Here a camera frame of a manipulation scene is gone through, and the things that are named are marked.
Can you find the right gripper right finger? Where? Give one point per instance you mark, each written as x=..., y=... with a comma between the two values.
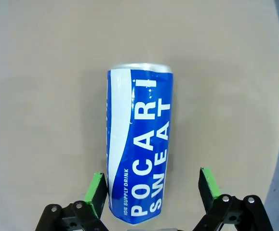
x=209, y=192

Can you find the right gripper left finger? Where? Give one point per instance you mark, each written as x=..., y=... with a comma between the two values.
x=94, y=199

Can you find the blue Pocari Sweat can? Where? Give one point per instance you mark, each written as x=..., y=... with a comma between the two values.
x=139, y=144

